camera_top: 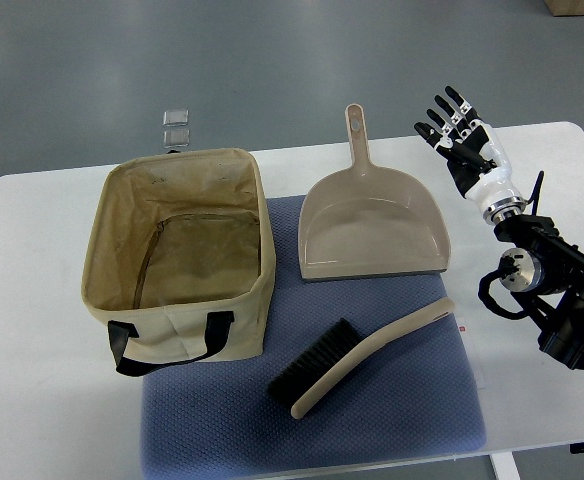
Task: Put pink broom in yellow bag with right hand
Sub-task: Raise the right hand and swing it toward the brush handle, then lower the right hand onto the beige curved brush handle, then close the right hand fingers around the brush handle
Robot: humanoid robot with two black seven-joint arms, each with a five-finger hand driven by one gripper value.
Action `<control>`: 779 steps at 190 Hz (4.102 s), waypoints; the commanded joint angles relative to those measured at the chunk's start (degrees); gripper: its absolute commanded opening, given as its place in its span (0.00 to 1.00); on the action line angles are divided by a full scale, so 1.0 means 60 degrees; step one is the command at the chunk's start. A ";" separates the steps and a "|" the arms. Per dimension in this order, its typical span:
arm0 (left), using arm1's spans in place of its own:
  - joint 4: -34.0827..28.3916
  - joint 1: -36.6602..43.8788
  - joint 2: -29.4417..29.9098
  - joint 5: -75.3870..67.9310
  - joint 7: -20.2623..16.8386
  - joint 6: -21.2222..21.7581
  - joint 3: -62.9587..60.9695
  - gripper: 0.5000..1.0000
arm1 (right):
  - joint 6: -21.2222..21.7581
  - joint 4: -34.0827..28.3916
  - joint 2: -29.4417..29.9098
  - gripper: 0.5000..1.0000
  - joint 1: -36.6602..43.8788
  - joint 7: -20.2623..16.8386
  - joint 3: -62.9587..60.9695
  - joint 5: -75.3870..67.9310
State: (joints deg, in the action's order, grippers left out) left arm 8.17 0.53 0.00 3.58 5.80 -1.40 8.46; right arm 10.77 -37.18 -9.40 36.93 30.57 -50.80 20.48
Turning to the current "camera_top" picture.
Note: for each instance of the beige brush with black bristles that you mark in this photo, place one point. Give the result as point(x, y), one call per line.
point(337, 352)

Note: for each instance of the white table leg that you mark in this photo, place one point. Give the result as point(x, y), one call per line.
point(504, 466)

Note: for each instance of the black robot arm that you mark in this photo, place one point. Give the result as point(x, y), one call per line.
point(541, 277)

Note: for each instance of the beige plastic dustpan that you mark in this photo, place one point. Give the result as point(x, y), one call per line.
point(367, 220)

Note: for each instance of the blue quilted mat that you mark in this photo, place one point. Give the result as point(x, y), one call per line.
point(415, 397)

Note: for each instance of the upper clear floor plate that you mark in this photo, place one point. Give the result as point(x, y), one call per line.
point(176, 117)

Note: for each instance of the cardboard box corner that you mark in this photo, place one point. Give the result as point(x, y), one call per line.
point(565, 8)

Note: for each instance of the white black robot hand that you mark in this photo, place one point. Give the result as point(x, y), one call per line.
point(475, 157)

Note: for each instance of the beige fabric storage bag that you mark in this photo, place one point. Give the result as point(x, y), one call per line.
point(180, 265)

